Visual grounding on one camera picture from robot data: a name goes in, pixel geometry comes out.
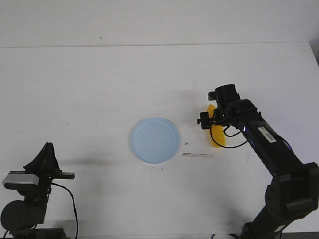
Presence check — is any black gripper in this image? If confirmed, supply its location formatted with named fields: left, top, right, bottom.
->
left=197, top=84, right=241, bottom=129
left=9, top=142, right=75, bottom=207

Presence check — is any yellow toy corn cob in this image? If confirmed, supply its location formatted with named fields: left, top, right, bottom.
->
left=206, top=104, right=227, bottom=148

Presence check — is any light blue round plate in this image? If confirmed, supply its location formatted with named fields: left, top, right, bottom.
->
left=130, top=118, right=180, bottom=164

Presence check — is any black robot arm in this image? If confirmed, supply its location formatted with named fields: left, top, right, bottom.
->
left=0, top=142, right=75, bottom=239
left=197, top=84, right=319, bottom=239

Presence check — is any thin strip on table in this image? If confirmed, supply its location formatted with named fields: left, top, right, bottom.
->
left=182, top=153, right=214, bottom=158

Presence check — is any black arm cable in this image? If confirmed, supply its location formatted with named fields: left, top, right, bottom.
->
left=208, top=124, right=249, bottom=149
left=51, top=183, right=79, bottom=237

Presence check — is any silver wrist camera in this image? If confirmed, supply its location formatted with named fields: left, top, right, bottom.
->
left=2, top=173, right=39, bottom=190

